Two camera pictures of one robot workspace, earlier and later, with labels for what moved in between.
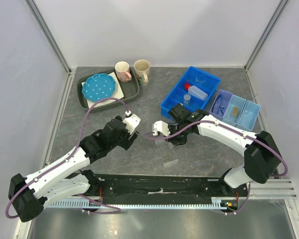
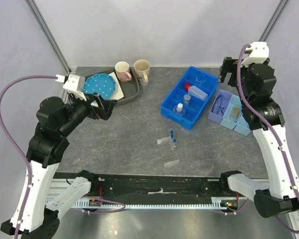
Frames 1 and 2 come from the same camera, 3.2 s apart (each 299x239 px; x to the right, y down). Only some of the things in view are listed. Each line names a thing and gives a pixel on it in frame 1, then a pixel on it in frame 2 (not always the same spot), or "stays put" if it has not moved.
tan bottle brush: x=235 y=110 stays put
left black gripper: x=127 y=142 -> x=107 y=105
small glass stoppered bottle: x=187 y=97 stays put
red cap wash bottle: x=196 y=91 stays put
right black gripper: x=178 y=142 -> x=230 y=65
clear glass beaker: x=200 y=78 stays put
